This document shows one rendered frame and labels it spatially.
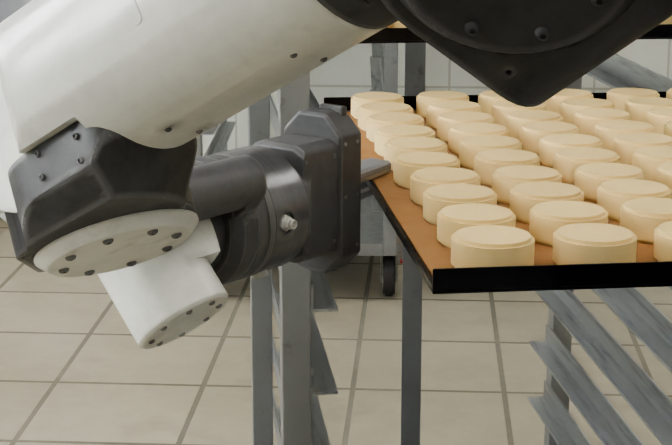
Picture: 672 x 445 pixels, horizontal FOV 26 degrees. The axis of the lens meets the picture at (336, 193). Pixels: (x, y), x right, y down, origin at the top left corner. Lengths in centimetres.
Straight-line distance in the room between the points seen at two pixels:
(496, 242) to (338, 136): 22
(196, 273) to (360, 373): 211
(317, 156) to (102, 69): 46
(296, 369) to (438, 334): 175
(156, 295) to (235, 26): 38
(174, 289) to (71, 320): 249
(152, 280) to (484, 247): 21
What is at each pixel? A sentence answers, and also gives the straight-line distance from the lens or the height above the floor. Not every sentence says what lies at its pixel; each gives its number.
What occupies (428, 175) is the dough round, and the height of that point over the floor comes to 82.
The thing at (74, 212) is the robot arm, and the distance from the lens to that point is 63.
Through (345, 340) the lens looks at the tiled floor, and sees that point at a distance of 320.
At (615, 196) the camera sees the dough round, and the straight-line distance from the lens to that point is 100.
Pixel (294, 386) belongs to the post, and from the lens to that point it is 152.
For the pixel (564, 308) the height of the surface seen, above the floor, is 41.
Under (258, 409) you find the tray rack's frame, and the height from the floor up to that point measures 24.
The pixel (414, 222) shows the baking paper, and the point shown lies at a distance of 98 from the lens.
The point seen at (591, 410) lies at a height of 32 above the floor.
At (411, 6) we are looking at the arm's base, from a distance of 47.
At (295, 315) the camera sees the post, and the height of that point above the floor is 58.
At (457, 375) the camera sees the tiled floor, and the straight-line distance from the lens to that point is 301.
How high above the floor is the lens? 105
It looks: 13 degrees down
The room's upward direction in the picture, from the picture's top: straight up
